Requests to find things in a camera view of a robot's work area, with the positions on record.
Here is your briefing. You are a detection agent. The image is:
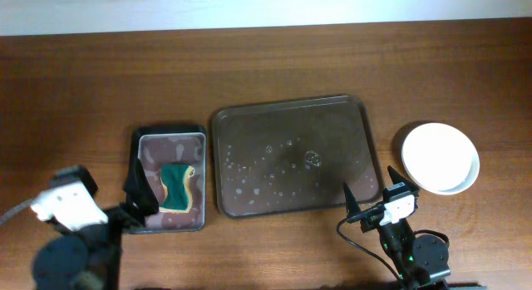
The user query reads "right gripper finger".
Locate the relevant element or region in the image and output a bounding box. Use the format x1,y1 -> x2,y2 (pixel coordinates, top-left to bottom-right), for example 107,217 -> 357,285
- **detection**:
387,165 -> 410,190
342,182 -> 361,218

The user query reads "yellow green sponge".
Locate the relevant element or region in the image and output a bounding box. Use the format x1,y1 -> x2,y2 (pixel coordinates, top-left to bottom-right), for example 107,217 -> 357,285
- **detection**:
159,164 -> 195,214

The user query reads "cream white plate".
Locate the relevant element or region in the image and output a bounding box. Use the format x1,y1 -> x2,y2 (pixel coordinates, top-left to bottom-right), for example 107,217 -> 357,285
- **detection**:
401,122 -> 480,195

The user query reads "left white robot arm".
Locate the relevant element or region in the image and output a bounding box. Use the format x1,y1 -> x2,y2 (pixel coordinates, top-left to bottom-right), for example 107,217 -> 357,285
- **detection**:
30,158 -> 159,289

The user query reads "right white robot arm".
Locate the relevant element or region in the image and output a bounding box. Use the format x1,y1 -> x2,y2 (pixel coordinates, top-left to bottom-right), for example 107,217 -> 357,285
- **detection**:
336,166 -> 451,290

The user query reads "small soapy water tray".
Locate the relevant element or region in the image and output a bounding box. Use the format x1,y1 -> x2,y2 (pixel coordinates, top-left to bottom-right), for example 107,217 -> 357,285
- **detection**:
128,125 -> 207,234

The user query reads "large brown serving tray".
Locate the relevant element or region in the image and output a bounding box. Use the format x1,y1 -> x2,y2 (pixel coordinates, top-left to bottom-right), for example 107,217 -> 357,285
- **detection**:
211,95 -> 383,219

